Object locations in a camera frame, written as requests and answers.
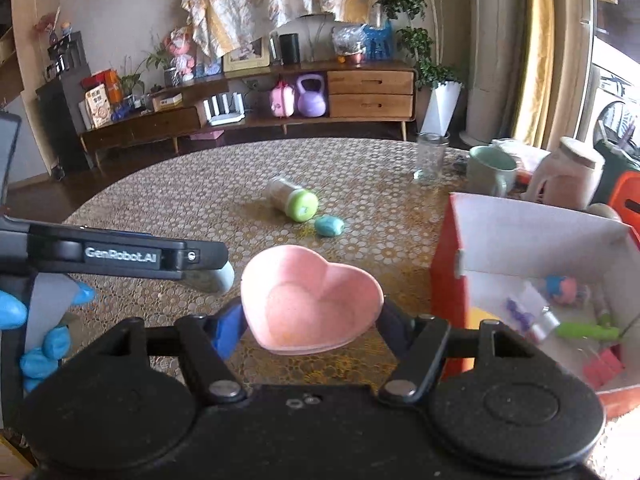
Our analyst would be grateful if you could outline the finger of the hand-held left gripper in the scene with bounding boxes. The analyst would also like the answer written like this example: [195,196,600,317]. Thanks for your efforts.
[172,241,230,281]

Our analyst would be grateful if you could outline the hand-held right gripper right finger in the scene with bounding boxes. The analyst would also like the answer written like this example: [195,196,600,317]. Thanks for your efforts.
[375,300,531,404]

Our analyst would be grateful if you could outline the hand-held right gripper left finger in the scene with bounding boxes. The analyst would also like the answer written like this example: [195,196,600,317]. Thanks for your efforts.
[117,297,249,406]

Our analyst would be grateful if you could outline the pink heart-shaped bowl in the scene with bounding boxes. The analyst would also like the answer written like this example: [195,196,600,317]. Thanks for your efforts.
[240,244,385,356]

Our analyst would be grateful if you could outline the red cardboard box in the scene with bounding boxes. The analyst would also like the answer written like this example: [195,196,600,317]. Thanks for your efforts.
[430,192,640,419]

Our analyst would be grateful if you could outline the pink hat figurine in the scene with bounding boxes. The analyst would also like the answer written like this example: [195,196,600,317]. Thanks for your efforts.
[544,275,591,307]

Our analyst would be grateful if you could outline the person's left hand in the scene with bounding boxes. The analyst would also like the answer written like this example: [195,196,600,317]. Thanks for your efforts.
[0,282,97,393]

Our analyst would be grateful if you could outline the green-capped clear bottle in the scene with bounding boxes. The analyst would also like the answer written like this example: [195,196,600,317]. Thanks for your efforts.
[263,176,320,224]

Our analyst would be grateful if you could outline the dark screen device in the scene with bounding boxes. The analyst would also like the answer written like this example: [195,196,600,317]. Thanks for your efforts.
[0,110,23,206]

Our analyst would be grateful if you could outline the teal egg-shaped sharpener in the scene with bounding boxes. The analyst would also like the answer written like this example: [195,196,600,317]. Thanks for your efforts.
[314,214,346,238]

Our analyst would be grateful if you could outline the wooden tv cabinet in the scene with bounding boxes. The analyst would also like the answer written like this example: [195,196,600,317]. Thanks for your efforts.
[80,60,418,155]

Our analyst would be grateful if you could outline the black cabinet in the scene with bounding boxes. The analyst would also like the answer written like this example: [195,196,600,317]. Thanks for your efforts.
[36,32,96,172]

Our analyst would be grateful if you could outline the white router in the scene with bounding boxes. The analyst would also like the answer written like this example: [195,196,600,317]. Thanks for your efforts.
[204,92,246,126]

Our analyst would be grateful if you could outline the orange packaged boxes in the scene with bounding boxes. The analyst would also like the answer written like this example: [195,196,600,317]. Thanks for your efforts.
[79,69,124,129]

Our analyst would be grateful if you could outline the clear drinking glass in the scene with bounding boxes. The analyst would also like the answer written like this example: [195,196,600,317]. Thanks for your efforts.
[413,132,451,182]

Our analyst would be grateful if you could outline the pink toy bag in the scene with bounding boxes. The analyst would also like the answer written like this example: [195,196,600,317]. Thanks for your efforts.
[270,82,296,119]

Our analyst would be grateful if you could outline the pale green mug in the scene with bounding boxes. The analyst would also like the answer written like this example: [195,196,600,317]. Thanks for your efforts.
[466,145,521,199]

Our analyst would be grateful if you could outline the purple kettlebell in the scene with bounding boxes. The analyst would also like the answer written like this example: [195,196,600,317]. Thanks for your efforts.
[296,74,328,118]

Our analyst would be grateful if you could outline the small potted plant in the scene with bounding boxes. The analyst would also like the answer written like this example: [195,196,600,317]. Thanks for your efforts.
[144,42,182,89]

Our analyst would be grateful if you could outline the pink doll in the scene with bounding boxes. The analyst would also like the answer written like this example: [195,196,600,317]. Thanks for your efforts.
[165,27,196,81]

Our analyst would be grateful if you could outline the wooden cabinet drawer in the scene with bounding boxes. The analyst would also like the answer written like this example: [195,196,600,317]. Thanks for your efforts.
[327,71,415,95]
[329,94,415,119]

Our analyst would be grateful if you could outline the white plant pot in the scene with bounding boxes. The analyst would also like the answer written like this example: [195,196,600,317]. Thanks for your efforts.
[421,81,462,136]

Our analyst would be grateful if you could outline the black speaker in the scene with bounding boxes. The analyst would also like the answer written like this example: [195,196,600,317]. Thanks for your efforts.
[278,33,301,65]

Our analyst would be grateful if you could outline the white kettle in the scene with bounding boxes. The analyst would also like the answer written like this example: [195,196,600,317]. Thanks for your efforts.
[522,136,606,212]

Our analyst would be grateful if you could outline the clear plastic bag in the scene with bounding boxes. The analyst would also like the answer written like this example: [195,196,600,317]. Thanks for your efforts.
[331,25,369,57]

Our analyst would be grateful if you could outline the orange stool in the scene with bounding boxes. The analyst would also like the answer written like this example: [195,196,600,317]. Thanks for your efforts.
[607,171,640,238]

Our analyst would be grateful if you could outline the beige standing air conditioner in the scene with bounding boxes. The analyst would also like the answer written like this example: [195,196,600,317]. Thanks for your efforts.
[464,0,526,147]

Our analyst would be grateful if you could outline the yellow curtain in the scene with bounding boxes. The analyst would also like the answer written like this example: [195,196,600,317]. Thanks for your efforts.
[512,0,557,147]

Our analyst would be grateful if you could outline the picture frame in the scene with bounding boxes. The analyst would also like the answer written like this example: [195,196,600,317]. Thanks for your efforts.
[222,37,271,72]

